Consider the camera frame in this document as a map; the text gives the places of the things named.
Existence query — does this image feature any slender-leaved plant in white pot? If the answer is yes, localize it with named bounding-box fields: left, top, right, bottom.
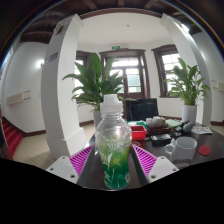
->
left=164, top=57, right=212, bottom=125

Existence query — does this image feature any clear bottle with green drink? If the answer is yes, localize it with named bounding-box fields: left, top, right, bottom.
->
left=94, top=93, right=134, bottom=191

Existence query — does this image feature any small black box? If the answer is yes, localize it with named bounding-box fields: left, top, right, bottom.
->
left=150, top=133, right=173, bottom=146

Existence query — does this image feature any white mug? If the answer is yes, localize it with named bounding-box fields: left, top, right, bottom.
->
left=164, top=136, right=198, bottom=167

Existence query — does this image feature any wooden tea tray with cups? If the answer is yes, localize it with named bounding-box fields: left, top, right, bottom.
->
left=145, top=115, right=170, bottom=135

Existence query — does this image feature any dark round teapot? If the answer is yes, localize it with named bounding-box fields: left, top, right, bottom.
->
left=181, top=120, right=195, bottom=134

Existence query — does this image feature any red round coaster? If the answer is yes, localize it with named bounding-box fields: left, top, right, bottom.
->
left=198, top=145, right=212, bottom=157

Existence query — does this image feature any printed magazine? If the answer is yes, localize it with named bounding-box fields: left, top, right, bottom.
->
left=191, top=125, right=214, bottom=136

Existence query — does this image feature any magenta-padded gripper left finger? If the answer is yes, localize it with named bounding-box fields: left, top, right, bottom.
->
left=45, top=144, right=98, bottom=185

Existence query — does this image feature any black chair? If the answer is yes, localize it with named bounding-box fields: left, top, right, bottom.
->
left=125, top=97, right=160, bottom=122

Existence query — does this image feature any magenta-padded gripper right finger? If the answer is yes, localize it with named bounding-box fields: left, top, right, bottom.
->
left=131, top=144, right=180, bottom=184

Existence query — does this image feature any red plastic box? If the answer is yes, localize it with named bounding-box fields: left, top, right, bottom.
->
left=129, top=124, right=148, bottom=141

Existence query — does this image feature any large-leaved plant in white pot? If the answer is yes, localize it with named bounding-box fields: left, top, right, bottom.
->
left=62, top=52, right=135, bottom=130

